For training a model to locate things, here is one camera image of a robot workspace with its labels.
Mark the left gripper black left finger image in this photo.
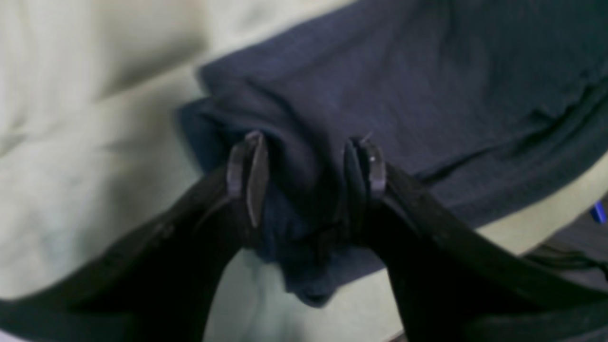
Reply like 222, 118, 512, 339
1, 131, 269, 342

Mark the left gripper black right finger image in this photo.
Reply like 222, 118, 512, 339
343, 138, 607, 342

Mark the dark navy long-sleeve shirt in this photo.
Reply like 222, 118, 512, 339
178, 0, 607, 307

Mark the green table cloth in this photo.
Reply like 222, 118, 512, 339
0, 0, 607, 342

